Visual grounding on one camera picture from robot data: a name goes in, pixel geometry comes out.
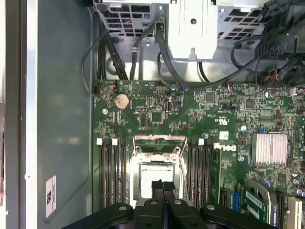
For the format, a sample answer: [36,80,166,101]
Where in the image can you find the CPU socket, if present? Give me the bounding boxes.
[130,152,189,201]

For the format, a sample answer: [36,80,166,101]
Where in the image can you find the round coin battery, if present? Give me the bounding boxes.
[114,93,131,110]

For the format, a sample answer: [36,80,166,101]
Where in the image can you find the grey metal disk bay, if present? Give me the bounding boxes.
[94,0,269,62]

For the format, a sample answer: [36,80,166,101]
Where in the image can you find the silver chipset heatsink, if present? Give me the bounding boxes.
[251,133,288,165]

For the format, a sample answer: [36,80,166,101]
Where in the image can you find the thin metal locking lever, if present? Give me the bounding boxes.
[179,159,188,193]

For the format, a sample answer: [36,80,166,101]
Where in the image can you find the black grey PC case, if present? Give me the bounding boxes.
[0,0,305,229]

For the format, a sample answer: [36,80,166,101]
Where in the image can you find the black RAM slot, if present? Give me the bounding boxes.
[197,138,205,208]
[204,140,213,206]
[120,143,127,206]
[96,137,105,210]
[112,138,120,208]
[190,140,198,208]
[105,143,112,210]

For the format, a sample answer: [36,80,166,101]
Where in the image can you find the metal socket cover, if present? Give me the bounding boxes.
[132,134,189,163]

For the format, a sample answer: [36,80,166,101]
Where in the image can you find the long black expansion slot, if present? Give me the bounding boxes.
[219,187,229,213]

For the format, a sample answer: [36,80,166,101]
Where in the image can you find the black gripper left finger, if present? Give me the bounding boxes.
[61,178,165,229]

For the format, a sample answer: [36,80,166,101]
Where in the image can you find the green motherboard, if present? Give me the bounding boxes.
[92,80,305,229]

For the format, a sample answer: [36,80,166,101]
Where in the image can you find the flat black internal cable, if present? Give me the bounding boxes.
[154,20,184,89]

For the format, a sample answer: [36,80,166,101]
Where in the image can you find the green RAM stick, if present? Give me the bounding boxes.
[213,147,222,205]

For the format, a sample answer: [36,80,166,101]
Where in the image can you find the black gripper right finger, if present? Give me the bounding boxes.
[164,182,273,229]

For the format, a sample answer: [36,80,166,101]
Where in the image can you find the black power wire bundle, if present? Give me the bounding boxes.
[252,0,305,91]

